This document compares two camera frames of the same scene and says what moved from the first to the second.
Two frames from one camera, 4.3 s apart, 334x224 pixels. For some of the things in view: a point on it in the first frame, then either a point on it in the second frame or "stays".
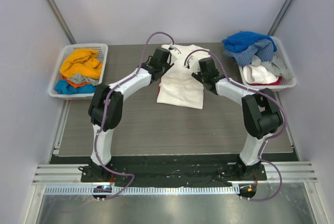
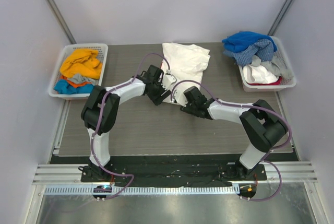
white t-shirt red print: x=178 y=86 stays
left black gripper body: x=167 y=65 → x=162 y=95
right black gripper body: x=199 y=78 → x=187 y=106
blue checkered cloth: x=263 y=48 stays
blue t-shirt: x=238 y=42 stays
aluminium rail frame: x=56 y=172 stays
